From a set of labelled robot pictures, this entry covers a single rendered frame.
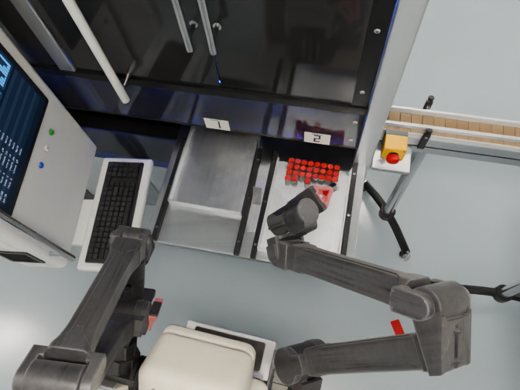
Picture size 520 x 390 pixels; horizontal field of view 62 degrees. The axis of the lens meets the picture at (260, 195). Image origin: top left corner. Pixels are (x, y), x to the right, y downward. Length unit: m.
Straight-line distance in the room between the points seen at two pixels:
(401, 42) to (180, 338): 0.81
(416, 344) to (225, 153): 1.06
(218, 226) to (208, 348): 0.63
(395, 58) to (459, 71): 1.99
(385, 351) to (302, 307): 1.51
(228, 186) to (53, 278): 1.39
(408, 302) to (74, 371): 0.49
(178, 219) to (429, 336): 1.01
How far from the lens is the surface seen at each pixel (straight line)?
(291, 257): 0.93
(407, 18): 1.04
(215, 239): 1.46
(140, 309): 1.05
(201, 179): 1.56
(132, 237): 0.99
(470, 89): 3.03
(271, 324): 2.27
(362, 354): 0.84
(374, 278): 0.78
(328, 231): 1.45
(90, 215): 1.72
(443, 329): 0.70
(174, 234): 1.50
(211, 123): 1.50
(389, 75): 1.17
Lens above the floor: 2.25
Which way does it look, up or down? 66 degrees down
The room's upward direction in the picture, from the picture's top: 9 degrees counter-clockwise
